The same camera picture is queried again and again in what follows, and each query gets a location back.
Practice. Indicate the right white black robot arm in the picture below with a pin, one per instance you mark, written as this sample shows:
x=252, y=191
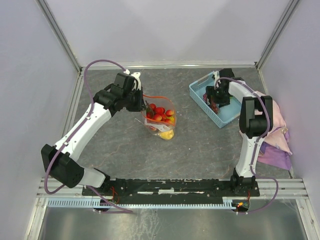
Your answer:
x=255, y=121

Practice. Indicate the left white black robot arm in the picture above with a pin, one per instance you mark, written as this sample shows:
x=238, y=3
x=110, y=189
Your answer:
x=60, y=160

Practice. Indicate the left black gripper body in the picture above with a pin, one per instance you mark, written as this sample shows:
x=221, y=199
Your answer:
x=133, y=100

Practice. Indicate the pink cloth bag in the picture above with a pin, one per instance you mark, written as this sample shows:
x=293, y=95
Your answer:
x=274, y=150

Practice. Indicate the clear orange zip top bag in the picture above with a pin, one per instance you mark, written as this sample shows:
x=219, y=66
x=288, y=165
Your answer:
x=155, y=129

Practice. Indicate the red strawberry bunch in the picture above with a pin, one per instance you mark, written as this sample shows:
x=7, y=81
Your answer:
x=158, y=114

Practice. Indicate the light blue plastic basket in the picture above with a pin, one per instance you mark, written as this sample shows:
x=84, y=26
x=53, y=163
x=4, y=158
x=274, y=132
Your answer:
x=221, y=116

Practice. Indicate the purple grape bunch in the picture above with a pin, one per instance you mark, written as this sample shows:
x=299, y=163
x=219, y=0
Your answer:
x=209, y=100

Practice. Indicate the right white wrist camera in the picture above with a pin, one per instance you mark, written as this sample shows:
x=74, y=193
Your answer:
x=215, y=77

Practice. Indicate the yellow mango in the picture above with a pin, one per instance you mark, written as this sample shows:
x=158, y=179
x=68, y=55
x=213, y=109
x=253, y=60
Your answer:
x=167, y=135

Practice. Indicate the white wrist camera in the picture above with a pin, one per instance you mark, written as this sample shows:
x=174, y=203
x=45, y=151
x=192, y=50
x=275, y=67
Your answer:
x=215, y=77
x=137, y=85

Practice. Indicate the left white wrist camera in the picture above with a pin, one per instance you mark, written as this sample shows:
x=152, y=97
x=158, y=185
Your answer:
x=137, y=85

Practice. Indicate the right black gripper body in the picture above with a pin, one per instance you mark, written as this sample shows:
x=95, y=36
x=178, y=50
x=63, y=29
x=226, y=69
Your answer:
x=220, y=97

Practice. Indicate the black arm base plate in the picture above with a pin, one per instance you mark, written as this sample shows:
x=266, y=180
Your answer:
x=177, y=191

